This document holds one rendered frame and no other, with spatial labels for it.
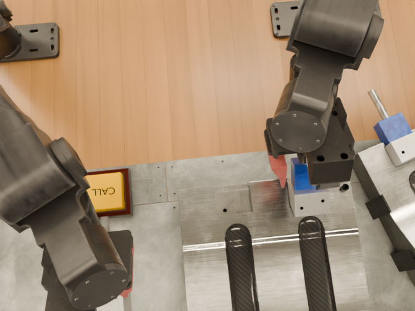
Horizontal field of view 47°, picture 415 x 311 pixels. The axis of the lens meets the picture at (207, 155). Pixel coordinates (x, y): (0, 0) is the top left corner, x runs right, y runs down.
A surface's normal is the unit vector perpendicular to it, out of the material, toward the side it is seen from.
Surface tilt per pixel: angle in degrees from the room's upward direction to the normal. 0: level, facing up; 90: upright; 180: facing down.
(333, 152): 30
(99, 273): 65
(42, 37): 0
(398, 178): 0
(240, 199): 0
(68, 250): 25
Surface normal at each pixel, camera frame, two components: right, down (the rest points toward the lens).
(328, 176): 0.07, 0.70
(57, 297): -0.07, -0.67
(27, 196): 0.38, 0.41
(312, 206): 0.03, 0.37
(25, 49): -0.04, -0.25
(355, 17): -0.15, 0.07
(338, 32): -0.27, 0.51
